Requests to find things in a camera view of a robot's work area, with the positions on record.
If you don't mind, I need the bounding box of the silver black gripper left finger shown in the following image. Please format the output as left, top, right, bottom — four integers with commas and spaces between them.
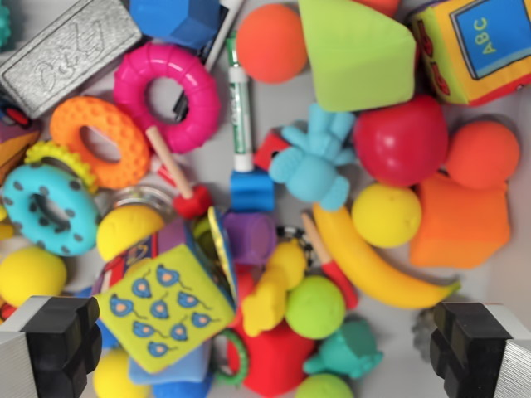
0, 295, 103, 398

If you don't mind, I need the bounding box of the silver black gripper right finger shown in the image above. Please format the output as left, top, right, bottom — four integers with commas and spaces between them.
429, 301, 531, 398

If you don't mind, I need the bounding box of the fabric cube with blue mice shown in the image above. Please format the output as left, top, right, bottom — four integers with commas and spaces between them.
91, 206, 240, 374

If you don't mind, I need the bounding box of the grey spiky ball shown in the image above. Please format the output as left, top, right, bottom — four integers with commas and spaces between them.
411, 307, 436, 364

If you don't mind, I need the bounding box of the yellow foam ball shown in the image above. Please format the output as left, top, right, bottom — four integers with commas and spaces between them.
91, 347, 153, 398
95, 205, 167, 263
351, 182, 423, 250
0, 247, 68, 308

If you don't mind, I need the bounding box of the blue fabric block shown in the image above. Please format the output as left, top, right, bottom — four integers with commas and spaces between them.
74, 285, 215, 398

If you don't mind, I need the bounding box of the orange fabric block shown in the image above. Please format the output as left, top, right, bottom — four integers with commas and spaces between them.
408, 172, 511, 270

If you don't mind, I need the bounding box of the teal rubber figure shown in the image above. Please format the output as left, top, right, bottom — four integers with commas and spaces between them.
302, 318, 385, 381

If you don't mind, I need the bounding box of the yellow plastic banana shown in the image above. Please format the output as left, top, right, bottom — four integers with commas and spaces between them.
311, 202, 462, 311

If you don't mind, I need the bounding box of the green foam ball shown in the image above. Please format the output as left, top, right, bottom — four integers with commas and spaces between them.
284, 274, 348, 341
293, 372, 356, 398

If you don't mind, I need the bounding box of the clear plastic jar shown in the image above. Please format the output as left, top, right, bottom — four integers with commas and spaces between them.
95, 184, 179, 225

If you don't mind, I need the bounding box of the wooden stick with red end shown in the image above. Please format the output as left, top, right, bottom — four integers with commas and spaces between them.
300, 211, 360, 311

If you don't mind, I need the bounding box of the orange foam ball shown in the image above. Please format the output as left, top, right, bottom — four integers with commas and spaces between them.
235, 3, 309, 85
444, 119, 521, 191

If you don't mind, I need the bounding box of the red fabric block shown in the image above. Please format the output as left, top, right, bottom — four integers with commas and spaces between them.
230, 265, 319, 394

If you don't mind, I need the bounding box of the purple orange fabric cube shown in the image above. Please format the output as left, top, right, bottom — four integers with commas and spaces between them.
0, 93, 42, 187

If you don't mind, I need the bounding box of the yellow rubber figure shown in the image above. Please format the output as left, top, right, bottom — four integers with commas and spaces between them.
241, 238, 309, 337

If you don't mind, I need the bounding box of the wooden stick with red knob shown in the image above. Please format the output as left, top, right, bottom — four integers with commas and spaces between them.
144, 126, 215, 220

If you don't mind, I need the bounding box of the red plastic apple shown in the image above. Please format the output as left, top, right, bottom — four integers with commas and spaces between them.
353, 94, 450, 188

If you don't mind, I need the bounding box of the light blue rubber figure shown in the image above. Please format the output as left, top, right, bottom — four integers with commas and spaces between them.
268, 103, 357, 212

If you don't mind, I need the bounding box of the blue plastic cylinder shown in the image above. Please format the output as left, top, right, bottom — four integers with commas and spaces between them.
230, 169, 275, 213

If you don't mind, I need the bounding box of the black marker cap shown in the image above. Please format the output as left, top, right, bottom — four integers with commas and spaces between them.
172, 89, 191, 124

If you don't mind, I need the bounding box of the small red cube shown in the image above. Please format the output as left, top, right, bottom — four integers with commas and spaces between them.
253, 129, 291, 172

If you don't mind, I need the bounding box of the grey foam block with script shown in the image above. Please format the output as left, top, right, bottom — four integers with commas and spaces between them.
0, 0, 144, 120

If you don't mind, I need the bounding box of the green dry-erase marker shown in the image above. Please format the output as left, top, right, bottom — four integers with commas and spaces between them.
225, 35, 255, 173

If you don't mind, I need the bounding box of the ABC fabric cube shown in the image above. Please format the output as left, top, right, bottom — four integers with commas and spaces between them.
408, 0, 531, 108

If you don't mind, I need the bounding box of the green foam wedge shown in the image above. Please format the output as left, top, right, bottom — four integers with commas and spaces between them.
297, 0, 417, 113

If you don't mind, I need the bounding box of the teal spiky ball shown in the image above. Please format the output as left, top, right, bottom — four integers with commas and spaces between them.
0, 3, 17, 53

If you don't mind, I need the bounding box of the blue foam polyhedron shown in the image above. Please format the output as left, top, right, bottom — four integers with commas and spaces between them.
129, 0, 229, 50

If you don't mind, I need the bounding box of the white marker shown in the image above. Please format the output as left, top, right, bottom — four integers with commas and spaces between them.
202, 0, 246, 72

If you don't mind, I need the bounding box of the teal ring with grey dots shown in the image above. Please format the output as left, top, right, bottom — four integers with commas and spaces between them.
2, 163, 103, 258

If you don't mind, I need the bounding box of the yellow bumpy ring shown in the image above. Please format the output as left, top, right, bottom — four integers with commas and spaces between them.
23, 139, 100, 194

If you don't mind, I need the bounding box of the green ribbed ring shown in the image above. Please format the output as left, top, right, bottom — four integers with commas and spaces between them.
212, 329, 251, 389

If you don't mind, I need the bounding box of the black white striped ring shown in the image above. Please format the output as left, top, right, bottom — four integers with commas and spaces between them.
275, 225, 314, 270

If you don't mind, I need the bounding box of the orange bumpy ring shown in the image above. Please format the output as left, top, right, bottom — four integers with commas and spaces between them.
49, 95, 151, 190

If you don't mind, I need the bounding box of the glossy pink plastic ring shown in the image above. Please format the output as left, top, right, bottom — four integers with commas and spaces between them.
113, 42, 222, 154

